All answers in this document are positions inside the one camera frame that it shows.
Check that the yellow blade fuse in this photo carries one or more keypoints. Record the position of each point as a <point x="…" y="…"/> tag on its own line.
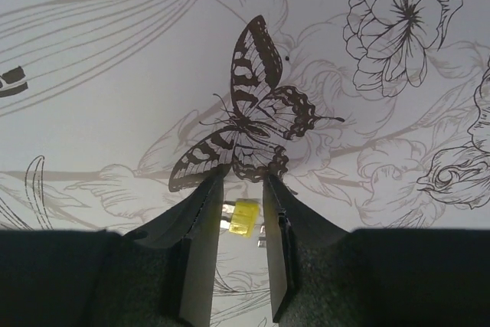
<point x="239" y="217"/>

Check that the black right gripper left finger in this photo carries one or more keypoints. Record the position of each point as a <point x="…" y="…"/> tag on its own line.
<point x="186" y="237"/>

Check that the blue blade fuse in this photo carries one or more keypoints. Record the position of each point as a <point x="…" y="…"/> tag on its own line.
<point x="261" y="243"/>

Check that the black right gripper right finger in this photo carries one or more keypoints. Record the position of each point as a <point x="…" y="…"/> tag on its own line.
<point x="292" y="229"/>

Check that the floral printed table mat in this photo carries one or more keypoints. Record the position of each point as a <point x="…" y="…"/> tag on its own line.
<point x="374" y="113"/>

